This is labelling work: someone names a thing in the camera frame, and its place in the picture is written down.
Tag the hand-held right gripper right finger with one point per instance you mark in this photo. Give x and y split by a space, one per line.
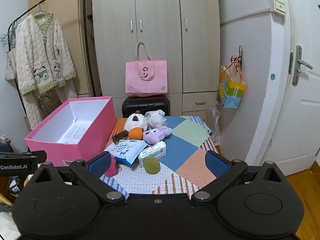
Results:
217 164

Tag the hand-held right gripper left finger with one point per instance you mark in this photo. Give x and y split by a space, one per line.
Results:
100 164

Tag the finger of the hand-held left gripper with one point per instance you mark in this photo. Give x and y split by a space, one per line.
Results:
25 156
3 147

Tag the pink fluffy ball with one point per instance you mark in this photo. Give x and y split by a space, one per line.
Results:
112 167

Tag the blue white wet wipes pack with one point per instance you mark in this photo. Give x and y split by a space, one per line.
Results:
127 151

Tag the pink cardboard box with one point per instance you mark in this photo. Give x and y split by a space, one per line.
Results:
62 152

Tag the orange ball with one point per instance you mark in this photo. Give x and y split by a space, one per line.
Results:
135 133

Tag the green mango toy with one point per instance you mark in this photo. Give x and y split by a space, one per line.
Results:
151 165

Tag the white cat plush brown tail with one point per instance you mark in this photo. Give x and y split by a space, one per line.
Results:
135 123

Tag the white tissue pack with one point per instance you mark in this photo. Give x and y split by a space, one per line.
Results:
152 152

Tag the purple plush with floral dress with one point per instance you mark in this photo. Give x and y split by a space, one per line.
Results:
157 133

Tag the dark bag with white label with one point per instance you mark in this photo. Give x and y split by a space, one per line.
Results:
14 183

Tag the patchwork knitted blanket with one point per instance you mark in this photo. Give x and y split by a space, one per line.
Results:
180 150

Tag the white printed paper sheet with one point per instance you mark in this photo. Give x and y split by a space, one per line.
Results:
73 133

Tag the pale crumpled plastic bag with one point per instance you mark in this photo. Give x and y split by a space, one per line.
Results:
216 115

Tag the white cloth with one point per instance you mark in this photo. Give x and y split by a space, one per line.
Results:
7 226

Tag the colourful paper gift bag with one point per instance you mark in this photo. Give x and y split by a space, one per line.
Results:
232 92

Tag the black suitcase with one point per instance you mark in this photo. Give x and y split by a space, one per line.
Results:
145 105

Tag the beige canvas tote bag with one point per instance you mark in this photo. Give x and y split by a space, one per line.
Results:
10 65

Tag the white door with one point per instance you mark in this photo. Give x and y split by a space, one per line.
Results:
300 117

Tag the pink tote bag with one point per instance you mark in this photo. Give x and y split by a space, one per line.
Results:
147 80

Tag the cream fluffy robe green trim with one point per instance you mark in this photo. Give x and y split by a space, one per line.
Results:
42 55

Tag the metal door latch plate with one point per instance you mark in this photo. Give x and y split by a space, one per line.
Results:
291 63

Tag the black metal clothes rack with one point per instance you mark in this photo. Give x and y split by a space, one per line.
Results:
85 30

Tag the metal clothes hanger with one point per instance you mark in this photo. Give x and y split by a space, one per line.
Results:
40 7

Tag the light wooden wardrobe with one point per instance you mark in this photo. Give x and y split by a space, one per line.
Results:
160 30

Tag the round blue wall sticker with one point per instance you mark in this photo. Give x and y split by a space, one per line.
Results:
272 76

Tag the white wall switch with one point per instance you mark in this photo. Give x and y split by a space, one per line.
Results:
277 6

